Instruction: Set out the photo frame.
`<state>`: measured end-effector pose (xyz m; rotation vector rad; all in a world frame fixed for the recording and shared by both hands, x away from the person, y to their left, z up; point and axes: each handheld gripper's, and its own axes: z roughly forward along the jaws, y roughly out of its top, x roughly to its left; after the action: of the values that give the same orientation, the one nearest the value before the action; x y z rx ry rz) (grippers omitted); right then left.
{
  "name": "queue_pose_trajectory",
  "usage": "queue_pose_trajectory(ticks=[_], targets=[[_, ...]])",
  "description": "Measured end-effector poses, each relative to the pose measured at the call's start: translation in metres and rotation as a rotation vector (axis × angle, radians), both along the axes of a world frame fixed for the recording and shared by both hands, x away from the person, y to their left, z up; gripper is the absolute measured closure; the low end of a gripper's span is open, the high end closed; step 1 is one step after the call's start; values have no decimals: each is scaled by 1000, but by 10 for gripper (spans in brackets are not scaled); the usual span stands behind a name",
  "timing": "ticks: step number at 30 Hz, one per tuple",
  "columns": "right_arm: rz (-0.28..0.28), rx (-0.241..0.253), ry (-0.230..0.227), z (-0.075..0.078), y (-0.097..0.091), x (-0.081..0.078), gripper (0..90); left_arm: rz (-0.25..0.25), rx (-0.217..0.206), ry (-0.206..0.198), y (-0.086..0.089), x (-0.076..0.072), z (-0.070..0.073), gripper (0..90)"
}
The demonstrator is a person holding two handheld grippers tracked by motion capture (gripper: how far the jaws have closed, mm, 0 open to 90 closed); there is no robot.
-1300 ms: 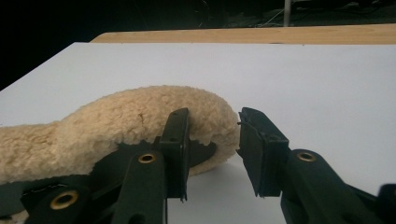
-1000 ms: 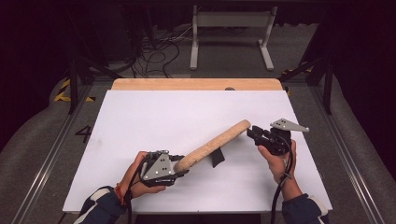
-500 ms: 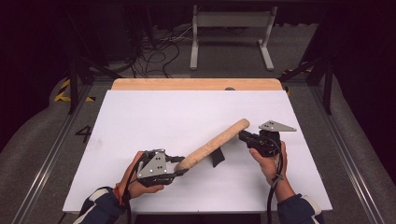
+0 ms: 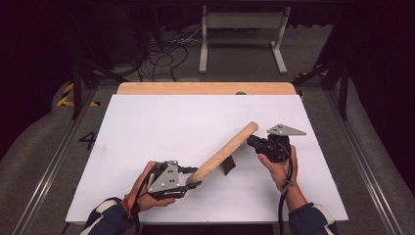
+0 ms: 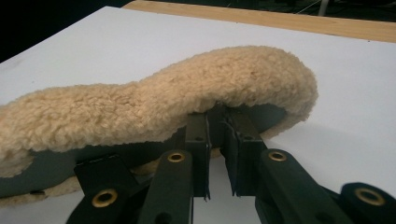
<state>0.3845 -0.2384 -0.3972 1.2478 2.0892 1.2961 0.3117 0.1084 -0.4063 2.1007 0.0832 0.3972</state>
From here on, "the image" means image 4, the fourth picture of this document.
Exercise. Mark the dark round table grommet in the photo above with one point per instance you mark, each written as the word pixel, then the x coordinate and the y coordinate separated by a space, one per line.
pixel 240 93

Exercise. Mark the white metal stand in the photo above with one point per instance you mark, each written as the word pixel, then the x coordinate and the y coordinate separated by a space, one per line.
pixel 243 20

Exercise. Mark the tan and black cork mat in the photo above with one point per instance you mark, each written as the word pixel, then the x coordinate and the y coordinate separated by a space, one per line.
pixel 225 151

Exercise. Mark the person's left hand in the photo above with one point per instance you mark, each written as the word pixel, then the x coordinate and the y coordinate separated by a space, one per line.
pixel 147 202

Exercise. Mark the person's right hand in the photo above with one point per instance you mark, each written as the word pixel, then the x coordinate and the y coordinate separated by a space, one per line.
pixel 282 173

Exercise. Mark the white board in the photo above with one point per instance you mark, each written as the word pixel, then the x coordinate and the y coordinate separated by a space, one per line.
pixel 163 124

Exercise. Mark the yellow and black floor tape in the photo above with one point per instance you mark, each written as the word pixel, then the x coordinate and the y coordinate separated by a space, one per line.
pixel 65 103

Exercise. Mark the black metal stand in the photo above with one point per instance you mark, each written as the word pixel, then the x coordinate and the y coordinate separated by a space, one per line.
pixel 77 94
pixel 343 94

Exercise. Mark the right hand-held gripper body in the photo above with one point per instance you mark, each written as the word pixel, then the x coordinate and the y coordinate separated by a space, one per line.
pixel 274 148

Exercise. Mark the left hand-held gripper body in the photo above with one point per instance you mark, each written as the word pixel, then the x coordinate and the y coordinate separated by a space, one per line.
pixel 164 179

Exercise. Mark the aluminium rail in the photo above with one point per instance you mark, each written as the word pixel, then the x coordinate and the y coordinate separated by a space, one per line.
pixel 55 163
pixel 359 156

